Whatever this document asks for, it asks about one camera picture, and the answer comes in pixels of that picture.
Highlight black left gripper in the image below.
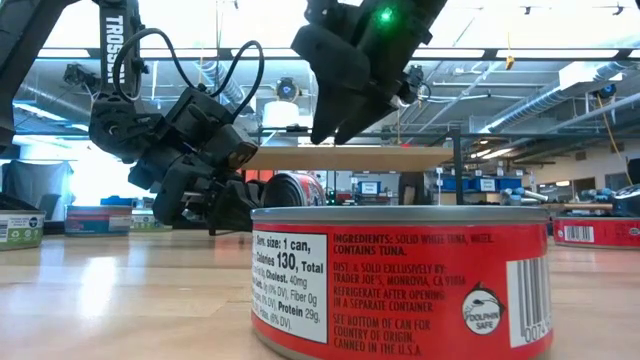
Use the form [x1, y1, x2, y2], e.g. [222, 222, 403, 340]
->
[127, 87, 266, 235]

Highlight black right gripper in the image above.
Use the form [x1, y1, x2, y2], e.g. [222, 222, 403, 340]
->
[291, 0, 449, 144]

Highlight red label tuna can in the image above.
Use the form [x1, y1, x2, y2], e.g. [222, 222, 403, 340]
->
[249, 205, 555, 360]
[262, 172, 327, 209]
[552, 215, 640, 251]

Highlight green label seafood can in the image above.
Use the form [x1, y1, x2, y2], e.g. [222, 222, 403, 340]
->
[0, 210, 47, 252]
[130, 213, 171, 234]

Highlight red partition panel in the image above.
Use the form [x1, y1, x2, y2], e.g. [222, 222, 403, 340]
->
[243, 169, 275, 184]

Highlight round black lens device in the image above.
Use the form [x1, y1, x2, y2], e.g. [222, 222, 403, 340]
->
[274, 77, 301, 103]

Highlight white cylinder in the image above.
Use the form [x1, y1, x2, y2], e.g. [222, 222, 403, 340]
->
[262, 99, 314, 129]

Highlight person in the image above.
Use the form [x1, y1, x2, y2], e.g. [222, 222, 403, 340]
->
[398, 172, 426, 206]

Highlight blue storage bins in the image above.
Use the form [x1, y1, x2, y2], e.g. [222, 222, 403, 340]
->
[439, 175, 524, 194]

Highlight grey cloth cover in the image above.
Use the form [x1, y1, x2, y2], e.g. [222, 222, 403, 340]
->
[2, 159, 76, 221]

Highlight black ceiling-mounted device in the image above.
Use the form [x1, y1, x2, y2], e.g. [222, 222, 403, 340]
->
[62, 62, 101, 94]

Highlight dark rounded object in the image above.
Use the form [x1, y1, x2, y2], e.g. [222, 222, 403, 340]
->
[612, 184, 640, 217]

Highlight wooden shelf black metal frame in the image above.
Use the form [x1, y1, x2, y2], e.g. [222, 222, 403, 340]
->
[208, 127, 464, 236]

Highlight black ceiling-mounted camera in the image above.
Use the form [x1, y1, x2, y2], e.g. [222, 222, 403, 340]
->
[407, 64, 432, 104]

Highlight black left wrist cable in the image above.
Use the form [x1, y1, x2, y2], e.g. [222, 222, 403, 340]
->
[112, 27, 266, 119]

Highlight silver flexible duct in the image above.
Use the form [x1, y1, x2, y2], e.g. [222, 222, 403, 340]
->
[202, 60, 246, 104]

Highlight black overhead frame beam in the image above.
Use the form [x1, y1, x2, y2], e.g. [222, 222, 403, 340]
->
[37, 47, 640, 62]

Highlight long silver ventilation duct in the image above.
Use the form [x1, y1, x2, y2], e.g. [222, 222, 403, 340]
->
[479, 59, 640, 134]

